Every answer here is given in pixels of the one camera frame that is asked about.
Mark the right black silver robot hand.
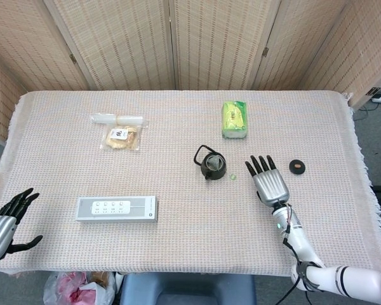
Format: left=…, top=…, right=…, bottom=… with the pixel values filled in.
left=244, top=154, right=290, bottom=208

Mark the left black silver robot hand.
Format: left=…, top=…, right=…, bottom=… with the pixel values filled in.
left=0, top=187, right=44, bottom=263

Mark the black teapot lid brown knob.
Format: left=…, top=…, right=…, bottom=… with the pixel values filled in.
left=288, top=159, right=307, bottom=175

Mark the black cast iron teapot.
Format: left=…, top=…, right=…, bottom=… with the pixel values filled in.
left=193, top=144, right=227, bottom=181

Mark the plastic bag with pink contents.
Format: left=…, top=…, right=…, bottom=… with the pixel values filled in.
left=43, top=271, right=117, bottom=305

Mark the bagged snack packet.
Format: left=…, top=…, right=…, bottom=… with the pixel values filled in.
left=100, top=124, right=144, bottom=153

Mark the green tissue pack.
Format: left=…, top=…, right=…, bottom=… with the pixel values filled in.
left=221, top=100, right=249, bottom=140

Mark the woven pinkish tablecloth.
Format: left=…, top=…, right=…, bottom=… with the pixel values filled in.
left=0, top=90, right=381, bottom=276

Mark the grey power strip box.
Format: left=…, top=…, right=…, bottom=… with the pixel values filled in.
left=75, top=195, right=159, bottom=224

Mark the blue chair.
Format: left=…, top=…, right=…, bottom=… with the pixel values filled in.
left=119, top=273, right=257, bottom=305

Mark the bamboo folding screen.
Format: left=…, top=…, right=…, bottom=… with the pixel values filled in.
left=0, top=0, right=381, bottom=147

